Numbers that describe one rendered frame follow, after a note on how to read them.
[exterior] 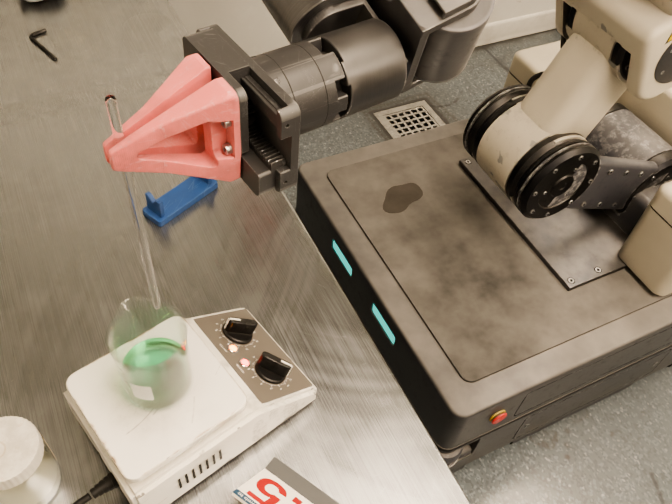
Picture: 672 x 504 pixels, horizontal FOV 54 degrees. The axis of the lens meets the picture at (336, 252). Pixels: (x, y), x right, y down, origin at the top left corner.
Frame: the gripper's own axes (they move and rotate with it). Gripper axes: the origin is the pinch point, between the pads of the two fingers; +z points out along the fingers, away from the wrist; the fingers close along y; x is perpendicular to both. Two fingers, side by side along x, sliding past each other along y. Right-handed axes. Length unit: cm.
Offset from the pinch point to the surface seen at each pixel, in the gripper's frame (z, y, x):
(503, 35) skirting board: -185, -109, 108
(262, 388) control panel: -6.9, 4.3, 29.2
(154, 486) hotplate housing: 5.5, 7.4, 28.6
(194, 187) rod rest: -16.0, -27.3, 34.3
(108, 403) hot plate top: 5.7, -0.4, 26.4
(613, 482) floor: -81, 29, 110
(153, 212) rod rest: -9.7, -26.0, 34.3
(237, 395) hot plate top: -3.9, 5.0, 26.4
